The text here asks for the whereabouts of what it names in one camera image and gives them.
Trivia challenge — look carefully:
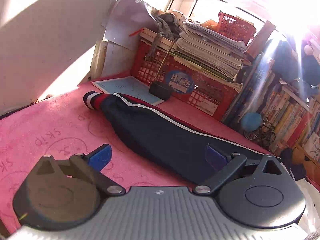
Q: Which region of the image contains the large blue plush toy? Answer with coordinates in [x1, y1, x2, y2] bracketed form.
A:
[269, 39, 303, 83]

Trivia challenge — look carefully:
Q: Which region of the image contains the model bicycle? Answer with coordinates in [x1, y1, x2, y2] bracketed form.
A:
[244, 120, 277, 147]

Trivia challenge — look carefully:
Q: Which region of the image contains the pink rabbit-print mat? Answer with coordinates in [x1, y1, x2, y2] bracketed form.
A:
[0, 71, 283, 233]

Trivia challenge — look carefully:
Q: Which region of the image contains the small black box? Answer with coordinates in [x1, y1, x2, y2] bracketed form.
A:
[149, 81, 173, 100]

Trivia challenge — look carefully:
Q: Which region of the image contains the red plastic crate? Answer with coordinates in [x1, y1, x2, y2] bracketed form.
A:
[137, 39, 238, 120]

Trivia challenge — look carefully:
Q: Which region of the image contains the light blue booklet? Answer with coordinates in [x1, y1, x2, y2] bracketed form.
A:
[92, 76, 165, 106]

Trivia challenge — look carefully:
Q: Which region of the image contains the white framed window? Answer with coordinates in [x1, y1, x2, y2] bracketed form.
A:
[172, 0, 273, 28]

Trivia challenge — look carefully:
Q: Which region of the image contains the white paper sheet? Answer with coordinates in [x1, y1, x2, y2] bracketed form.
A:
[104, 0, 157, 53]

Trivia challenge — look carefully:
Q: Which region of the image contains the row of tall blue books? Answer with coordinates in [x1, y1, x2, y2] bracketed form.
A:
[221, 52, 273, 130]

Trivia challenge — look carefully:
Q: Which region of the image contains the blue plush ball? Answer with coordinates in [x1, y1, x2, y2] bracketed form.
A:
[241, 112, 262, 132]

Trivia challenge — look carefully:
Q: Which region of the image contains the small red basket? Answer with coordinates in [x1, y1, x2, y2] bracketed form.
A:
[217, 11, 257, 44]

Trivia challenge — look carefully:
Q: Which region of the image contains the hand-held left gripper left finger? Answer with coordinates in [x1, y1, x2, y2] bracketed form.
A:
[26, 144, 127, 197]

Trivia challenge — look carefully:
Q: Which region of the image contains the stack of papers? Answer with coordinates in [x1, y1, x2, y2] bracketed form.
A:
[172, 21, 247, 93]

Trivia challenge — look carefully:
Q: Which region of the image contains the wooden shelf with drawers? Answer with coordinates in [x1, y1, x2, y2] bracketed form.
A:
[291, 142, 320, 180]

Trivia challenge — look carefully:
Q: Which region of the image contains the navy and white jacket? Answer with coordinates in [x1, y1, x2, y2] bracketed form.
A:
[83, 91, 283, 184]

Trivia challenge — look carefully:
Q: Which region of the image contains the row of colourful upright books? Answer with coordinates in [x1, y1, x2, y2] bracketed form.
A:
[262, 80, 320, 163]

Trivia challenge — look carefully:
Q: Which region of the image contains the grey knitted cloth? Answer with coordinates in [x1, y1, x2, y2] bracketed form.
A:
[147, 12, 185, 60]

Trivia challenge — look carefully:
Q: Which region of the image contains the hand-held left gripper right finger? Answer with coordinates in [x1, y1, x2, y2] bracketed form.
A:
[191, 144, 292, 197]

